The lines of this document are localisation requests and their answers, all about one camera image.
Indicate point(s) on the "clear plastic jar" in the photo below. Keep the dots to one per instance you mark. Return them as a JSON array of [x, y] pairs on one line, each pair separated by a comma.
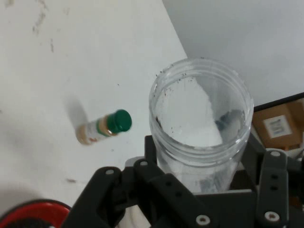
[[199, 152]]

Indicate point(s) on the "brown cardboard box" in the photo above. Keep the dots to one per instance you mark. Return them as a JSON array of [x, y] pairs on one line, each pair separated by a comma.
[[257, 123]]

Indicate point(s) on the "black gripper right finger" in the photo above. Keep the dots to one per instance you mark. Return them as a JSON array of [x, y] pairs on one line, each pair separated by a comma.
[[273, 171]]

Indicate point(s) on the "green-capped spice bottle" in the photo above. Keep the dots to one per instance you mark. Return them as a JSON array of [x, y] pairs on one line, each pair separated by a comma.
[[104, 128]]

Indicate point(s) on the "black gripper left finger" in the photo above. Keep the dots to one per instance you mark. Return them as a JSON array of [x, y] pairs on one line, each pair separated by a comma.
[[149, 152]]

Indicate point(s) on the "red bowl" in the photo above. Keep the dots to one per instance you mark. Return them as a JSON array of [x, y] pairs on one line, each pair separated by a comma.
[[28, 207]]

